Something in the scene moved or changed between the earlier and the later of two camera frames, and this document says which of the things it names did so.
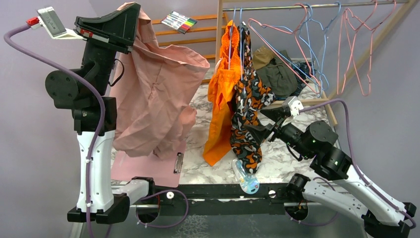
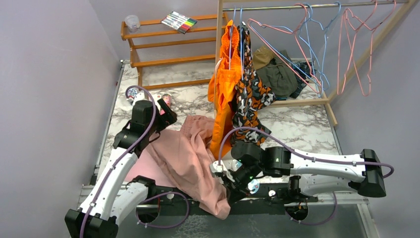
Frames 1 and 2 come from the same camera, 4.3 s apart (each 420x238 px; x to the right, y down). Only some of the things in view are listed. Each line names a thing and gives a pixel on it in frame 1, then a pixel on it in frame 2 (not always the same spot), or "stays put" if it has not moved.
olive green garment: (279, 76) stays put
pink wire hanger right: (356, 44) stays put
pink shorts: (151, 86) to (184, 154)
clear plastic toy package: (249, 182) stays put
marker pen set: (179, 22) stays put
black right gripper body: (283, 130) to (238, 180)
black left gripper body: (90, 30) to (165, 119)
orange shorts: (218, 146) stays put
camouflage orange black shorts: (251, 96) stays put
